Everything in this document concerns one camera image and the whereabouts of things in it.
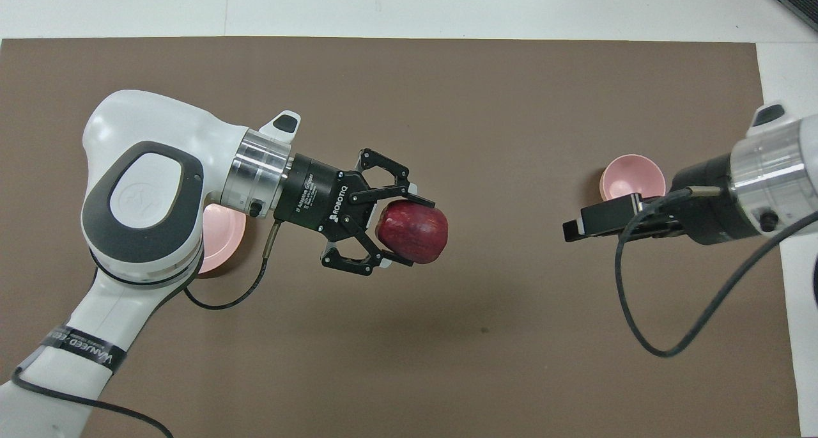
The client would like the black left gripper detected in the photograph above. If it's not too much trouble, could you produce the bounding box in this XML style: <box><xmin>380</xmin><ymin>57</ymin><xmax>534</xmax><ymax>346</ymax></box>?
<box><xmin>275</xmin><ymin>148</ymin><xmax>436</xmax><ymax>278</ymax></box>

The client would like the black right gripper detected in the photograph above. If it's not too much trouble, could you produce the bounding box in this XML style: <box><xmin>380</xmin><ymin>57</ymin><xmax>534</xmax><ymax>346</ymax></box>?
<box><xmin>562</xmin><ymin>153</ymin><xmax>761</xmax><ymax>246</ymax></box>

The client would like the dark red apple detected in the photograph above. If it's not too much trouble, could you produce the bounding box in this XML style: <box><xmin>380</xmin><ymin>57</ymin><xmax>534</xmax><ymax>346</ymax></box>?
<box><xmin>376</xmin><ymin>200</ymin><xmax>449</xmax><ymax>265</ymax></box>

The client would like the pink bowl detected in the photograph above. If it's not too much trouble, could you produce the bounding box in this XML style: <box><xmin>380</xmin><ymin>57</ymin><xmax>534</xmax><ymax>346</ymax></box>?
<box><xmin>599</xmin><ymin>155</ymin><xmax>667</xmax><ymax>202</ymax></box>

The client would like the pink plate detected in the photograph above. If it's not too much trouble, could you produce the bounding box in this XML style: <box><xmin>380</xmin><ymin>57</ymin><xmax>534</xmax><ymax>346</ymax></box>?
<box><xmin>197</xmin><ymin>205</ymin><xmax>247</xmax><ymax>274</ymax></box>

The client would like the brown table mat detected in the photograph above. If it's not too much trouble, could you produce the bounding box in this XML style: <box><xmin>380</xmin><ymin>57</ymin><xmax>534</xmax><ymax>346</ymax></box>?
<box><xmin>0</xmin><ymin>36</ymin><xmax>803</xmax><ymax>438</ymax></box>

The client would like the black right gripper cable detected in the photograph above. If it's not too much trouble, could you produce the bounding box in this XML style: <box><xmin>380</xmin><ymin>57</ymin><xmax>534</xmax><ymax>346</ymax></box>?
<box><xmin>615</xmin><ymin>187</ymin><xmax>818</xmax><ymax>359</ymax></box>

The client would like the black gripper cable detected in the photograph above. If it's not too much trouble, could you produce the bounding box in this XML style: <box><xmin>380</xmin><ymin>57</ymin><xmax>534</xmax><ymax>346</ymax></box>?
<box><xmin>12</xmin><ymin>221</ymin><xmax>283</xmax><ymax>438</ymax></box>
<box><xmin>615</xmin><ymin>187</ymin><xmax>818</xmax><ymax>359</ymax></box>

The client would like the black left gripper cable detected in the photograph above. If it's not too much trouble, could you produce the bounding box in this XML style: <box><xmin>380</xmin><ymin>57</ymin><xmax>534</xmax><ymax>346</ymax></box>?
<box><xmin>12</xmin><ymin>221</ymin><xmax>283</xmax><ymax>438</ymax></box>

